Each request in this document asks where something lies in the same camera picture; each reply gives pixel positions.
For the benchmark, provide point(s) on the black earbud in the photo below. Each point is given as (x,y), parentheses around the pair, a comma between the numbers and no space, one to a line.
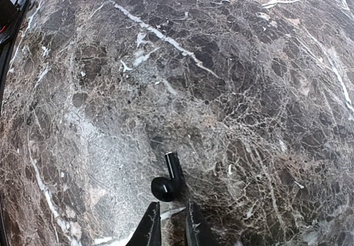
(169,189)

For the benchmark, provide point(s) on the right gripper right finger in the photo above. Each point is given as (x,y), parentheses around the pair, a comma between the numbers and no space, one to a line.
(197,230)

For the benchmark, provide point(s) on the black front rail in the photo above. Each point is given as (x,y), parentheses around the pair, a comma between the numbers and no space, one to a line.
(12,15)

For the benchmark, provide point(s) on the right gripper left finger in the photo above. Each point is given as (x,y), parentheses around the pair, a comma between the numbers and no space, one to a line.
(148,232)

